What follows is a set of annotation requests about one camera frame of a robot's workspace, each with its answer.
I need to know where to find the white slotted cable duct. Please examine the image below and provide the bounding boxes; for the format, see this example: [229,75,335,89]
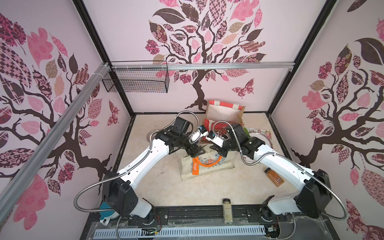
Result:
[92,225,267,240]

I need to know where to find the red Christmas jute bag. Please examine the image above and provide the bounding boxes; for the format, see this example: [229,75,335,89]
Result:
[204,100,245,131]

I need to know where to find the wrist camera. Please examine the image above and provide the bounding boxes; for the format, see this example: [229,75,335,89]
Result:
[190,125,209,144]
[206,131,224,148]

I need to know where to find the black vertical frame post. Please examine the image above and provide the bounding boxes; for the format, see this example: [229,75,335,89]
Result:
[73,0,135,118]
[267,0,339,117]

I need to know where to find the white radish with leaves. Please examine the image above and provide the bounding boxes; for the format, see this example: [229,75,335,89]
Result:
[243,128,251,138]

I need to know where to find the floral placemat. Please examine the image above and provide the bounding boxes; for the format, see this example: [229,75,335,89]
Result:
[246,127,272,140]

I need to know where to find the black wire basket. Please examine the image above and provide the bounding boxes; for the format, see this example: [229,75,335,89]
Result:
[103,60,170,93]

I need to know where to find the black vertical frame post right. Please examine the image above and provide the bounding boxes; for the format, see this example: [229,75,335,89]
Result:
[267,0,339,117]

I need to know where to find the spice jar pale contents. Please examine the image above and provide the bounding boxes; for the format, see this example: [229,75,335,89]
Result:
[222,199,233,224]

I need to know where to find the aluminium rail left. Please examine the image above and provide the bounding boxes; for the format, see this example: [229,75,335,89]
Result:
[1,63,110,223]

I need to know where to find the teal cup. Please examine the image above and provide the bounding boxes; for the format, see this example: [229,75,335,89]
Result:
[99,202,120,220]

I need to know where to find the black vertical frame post left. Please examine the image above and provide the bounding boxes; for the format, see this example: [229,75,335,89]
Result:
[73,0,135,118]

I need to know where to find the aluminium rail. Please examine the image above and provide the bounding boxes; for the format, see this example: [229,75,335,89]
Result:
[111,62,295,71]
[1,63,110,223]

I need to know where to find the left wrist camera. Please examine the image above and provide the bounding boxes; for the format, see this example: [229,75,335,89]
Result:
[190,125,209,144]

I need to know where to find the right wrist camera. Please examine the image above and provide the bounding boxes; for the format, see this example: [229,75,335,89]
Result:
[206,131,224,148]

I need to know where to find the canvas tote bag orange handles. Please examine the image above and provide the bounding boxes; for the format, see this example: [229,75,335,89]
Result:
[181,144,239,181]

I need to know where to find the aluminium rail back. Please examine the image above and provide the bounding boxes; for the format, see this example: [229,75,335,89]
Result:
[111,62,295,71]

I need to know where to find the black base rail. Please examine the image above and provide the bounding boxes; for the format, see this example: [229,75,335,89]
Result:
[128,205,293,227]

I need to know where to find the white plate with pattern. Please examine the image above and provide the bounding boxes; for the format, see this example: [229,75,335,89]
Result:
[250,132,273,148]

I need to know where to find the orange spice bottle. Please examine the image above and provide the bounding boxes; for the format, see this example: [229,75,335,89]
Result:
[264,168,285,187]

